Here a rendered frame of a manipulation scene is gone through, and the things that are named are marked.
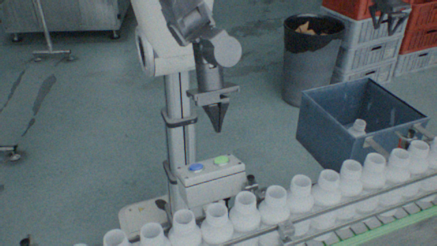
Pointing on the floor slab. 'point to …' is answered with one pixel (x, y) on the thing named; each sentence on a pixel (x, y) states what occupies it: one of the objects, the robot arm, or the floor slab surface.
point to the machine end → (63, 16)
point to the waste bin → (308, 54)
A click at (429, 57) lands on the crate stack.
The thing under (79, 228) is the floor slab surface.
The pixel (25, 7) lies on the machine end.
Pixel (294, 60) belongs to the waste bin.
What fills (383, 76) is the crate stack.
